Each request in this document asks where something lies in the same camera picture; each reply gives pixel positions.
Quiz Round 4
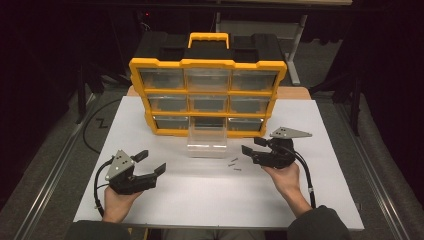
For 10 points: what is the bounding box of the left hand-held gripper cable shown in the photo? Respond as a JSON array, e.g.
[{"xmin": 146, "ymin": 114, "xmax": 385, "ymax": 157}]
[{"xmin": 93, "ymin": 159, "xmax": 114, "ymax": 218}]

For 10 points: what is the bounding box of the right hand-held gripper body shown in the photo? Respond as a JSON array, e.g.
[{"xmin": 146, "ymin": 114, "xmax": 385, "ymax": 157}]
[{"xmin": 253, "ymin": 126, "xmax": 313, "ymax": 169}]

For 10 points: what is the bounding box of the right hand-held gripper cable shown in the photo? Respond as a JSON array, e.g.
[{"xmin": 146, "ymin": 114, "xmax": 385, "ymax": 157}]
[{"xmin": 289, "ymin": 146, "xmax": 317, "ymax": 209}]

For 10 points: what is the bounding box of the metal floor rail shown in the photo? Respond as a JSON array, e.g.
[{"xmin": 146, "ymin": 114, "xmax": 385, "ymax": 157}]
[
  {"xmin": 334, "ymin": 101, "xmax": 413, "ymax": 240},
  {"xmin": 13, "ymin": 93, "xmax": 98, "ymax": 240}
]

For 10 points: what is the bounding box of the clear plastic drawer bin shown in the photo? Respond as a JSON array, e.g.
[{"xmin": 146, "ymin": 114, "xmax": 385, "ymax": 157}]
[{"xmin": 186, "ymin": 116, "xmax": 228, "ymax": 159}]

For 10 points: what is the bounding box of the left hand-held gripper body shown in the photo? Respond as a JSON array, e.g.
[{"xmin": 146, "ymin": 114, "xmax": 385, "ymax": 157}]
[{"xmin": 104, "ymin": 149, "xmax": 158, "ymax": 196}]

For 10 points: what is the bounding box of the yellow black drawer organizer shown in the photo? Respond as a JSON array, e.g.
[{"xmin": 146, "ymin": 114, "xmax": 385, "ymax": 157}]
[{"xmin": 128, "ymin": 31, "xmax": 288, "ymax": 139}]

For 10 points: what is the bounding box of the hand-held gripper cable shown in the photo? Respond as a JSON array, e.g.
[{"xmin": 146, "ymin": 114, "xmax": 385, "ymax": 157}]
[
  {"xmin": 289, "ymin": 146, "xmax": 317, "ymax": 209},
  {"xmin": 93, "ymin": 159, "xmax": 114, "ymax": 218}
]

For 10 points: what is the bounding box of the person's right hand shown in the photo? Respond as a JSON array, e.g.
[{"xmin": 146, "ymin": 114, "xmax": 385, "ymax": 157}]
[{"xmin": 261, "ymin": 162, "xmax": 303, "ymax": 201}]

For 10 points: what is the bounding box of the black metal stand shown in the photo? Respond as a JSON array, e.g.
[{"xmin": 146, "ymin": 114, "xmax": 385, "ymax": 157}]
[
  {"xmin": 308, "ymin": 66, "xmax": 364, "ymax": 137},
  {"xmin": 75, "ymin": 63, "xmax": 133, "ymax": 124}
]

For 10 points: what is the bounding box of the person's left hand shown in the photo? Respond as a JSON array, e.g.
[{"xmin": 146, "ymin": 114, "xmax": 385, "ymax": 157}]
[{"xmin": 102, "ymin": 186, "xmax": 144, "ymax": 224}]

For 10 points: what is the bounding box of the person's lap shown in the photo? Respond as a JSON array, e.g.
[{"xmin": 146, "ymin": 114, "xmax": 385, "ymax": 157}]
[{"xmin": 159, "ymin": 229, "xmax": 269, "ymax": 240}]

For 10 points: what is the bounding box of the grid of clear drawers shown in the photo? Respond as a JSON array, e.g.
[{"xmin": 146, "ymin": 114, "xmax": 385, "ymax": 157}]
[{"xmin": 138, "ymin": 68, "xmax": 279, "ymax": 132}]

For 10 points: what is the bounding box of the white board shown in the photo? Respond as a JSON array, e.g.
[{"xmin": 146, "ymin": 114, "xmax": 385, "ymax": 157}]
[{"xmin": 73, "ymin": 95, "xmax": 365, "ymax": 232}]

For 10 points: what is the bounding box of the black floor cable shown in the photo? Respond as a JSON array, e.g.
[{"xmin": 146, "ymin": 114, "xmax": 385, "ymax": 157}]
[{"xmin": 82, "ymin": 98, "xmax": 122, "ymax": 155}]

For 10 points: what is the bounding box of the white desk frame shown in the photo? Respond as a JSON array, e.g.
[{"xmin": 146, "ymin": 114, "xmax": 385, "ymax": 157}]
[{"xmin": 215, "ymin": 12, "xmax": 308, "ymax": 86}]

